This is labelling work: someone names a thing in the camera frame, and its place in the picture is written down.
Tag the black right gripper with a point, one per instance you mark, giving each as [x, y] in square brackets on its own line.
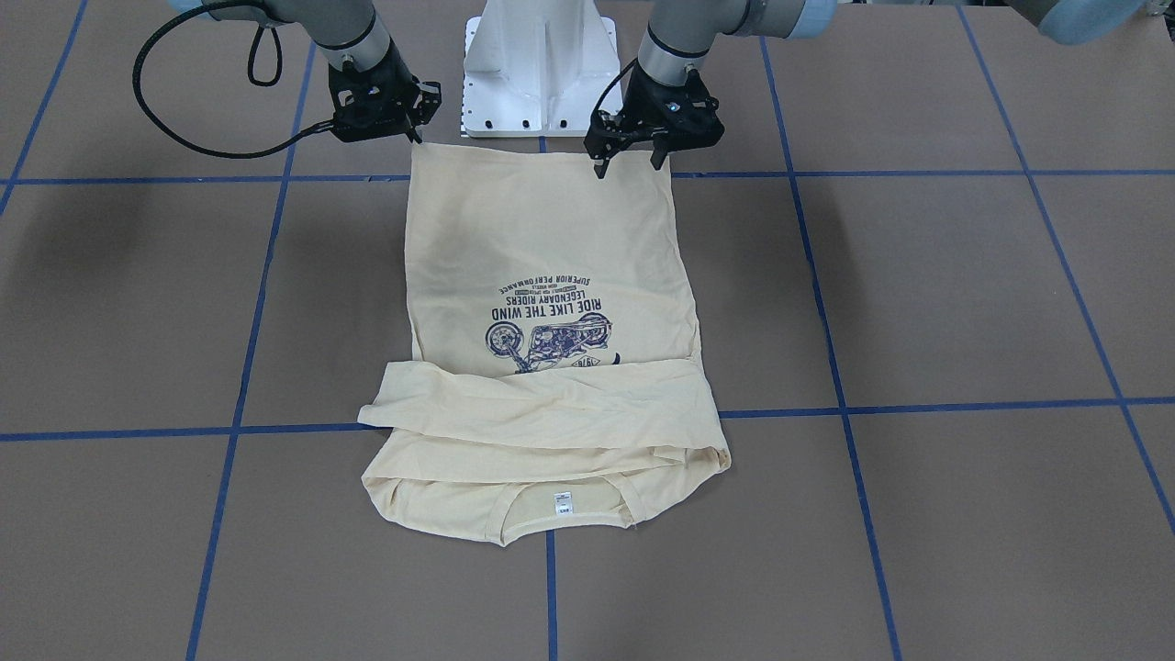
[393, 77]

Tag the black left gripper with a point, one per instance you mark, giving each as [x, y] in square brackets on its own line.
[641, 98]

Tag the beige long sleeve graphic shirt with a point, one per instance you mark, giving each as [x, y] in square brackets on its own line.
[555, 377]

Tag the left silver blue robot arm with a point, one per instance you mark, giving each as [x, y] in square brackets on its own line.
[680, 34]

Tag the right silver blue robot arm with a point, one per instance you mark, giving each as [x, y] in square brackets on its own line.
[345, 31]

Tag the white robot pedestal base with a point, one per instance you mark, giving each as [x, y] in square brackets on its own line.
[537, 69]

